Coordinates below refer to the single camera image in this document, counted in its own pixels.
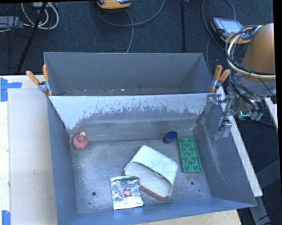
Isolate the red round toy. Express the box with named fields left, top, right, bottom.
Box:
left=72, top=132, right=89, bottom=150

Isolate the silver foil packet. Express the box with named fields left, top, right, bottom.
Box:
left=109, top=174, right=145, bottom=211

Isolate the white shoe with brown sole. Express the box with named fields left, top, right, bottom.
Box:
left=121, top=143, right=180, bottom=203

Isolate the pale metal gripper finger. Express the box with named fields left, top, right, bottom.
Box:
left=213, top=118, right=233, bottom=140
left=203, top=92, right=229, bottom=115

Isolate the dark blue cup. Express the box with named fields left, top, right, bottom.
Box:
left=162, top=130, right=179, bottom=144

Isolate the grey metal bin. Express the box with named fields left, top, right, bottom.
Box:
left=43, top=43, right=259, bottom=225

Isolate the black cylinder on white bracket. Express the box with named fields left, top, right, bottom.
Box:
left=264, top=89, right=279, bottom=131

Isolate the dark green flat block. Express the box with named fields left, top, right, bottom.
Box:
left=177, top=135, right=202, bottom=174

